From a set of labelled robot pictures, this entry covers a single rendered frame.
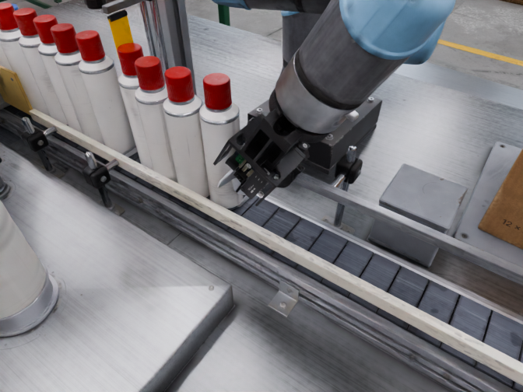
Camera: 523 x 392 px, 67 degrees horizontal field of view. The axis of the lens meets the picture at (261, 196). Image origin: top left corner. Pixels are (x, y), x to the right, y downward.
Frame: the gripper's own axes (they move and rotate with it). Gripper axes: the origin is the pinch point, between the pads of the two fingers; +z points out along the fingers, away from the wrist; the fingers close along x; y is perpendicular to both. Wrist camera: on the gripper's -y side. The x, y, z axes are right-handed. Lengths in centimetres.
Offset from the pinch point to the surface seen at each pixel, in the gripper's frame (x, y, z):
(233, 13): -129, -254, 181
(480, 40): 39, -318, 84
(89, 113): -27.2, 2.1, 13.7
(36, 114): -36.9, 4.8, 23.4
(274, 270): 11.3, 5.9, 1.1
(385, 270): 21.6, -1.8, -6.1
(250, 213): 3.7, 0.0, 4.1
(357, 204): 12.4, -2.9, -10.0
